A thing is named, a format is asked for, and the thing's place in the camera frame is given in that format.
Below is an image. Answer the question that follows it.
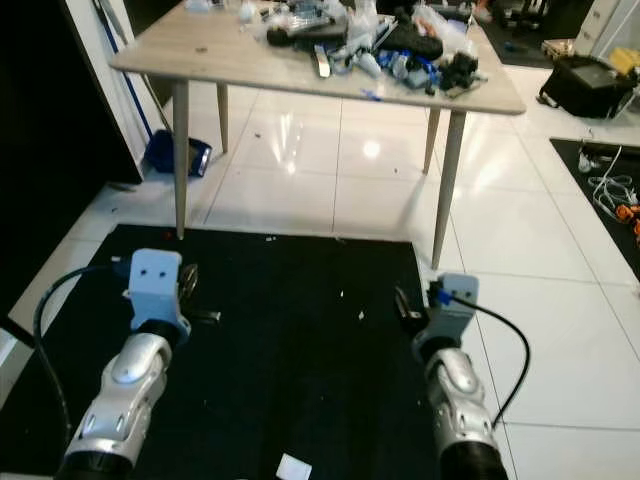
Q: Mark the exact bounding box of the grey-blue wrist camera mount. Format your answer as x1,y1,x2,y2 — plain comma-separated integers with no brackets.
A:
422,273,479,346
125,248,191,336

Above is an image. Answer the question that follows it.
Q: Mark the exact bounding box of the orange black tool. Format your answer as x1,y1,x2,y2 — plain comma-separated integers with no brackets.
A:
618,200,640,236

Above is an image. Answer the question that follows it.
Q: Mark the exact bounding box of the blue dustpan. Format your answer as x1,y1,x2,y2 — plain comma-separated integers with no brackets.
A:
145,130,213,179

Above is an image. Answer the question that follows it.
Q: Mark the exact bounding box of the grey-blue left wrist camera mount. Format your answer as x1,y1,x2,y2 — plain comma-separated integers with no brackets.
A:
125,248,191,336

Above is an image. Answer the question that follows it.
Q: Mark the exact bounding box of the black carry case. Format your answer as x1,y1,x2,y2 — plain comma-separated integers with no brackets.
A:
538,55,636,119

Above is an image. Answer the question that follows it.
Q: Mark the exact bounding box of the white cabinet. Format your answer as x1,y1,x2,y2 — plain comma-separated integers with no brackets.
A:
575,0,640,61

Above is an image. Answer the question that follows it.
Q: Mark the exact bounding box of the white cable coil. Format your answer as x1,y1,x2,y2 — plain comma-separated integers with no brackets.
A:
580,140,636,216

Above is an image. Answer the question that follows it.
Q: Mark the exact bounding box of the large black floor carpet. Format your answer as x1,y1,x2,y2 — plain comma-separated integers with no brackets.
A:
0,225,451,480

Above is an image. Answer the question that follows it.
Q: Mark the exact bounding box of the light wooden table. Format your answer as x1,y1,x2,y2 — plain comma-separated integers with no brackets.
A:
110,0,526,271

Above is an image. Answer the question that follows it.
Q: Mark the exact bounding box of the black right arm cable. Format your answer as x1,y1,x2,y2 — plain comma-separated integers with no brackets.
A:
455,290,531,426

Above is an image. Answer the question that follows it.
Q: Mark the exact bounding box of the black treaded shoe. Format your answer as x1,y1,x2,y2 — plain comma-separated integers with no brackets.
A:
380,25,446,59

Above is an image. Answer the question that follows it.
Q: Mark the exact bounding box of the red white flat packet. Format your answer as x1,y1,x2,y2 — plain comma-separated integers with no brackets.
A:
313,45,333,79

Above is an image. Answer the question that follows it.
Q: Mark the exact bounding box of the small black floor mat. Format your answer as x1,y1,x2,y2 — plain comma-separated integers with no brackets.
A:
550,138,640,251

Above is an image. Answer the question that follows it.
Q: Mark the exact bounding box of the grey-blue right wrist camera mount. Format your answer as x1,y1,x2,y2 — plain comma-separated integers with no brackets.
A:
422,273,479,346

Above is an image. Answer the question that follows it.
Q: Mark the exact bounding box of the black foam block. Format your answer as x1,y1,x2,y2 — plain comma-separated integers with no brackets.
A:
268,20,346,49

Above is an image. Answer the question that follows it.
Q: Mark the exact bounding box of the small wooden crate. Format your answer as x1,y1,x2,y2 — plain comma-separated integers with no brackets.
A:
540,38,581,61

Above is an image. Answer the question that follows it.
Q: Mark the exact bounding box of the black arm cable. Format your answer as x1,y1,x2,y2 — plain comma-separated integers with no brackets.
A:
32,262,131,431
455,290,531,426

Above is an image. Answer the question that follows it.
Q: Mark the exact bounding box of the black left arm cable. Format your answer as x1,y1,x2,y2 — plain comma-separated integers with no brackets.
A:
32,262,131,431

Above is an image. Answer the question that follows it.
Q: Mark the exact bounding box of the white paper scrap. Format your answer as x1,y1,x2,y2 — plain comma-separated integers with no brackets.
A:
278,455,313,480

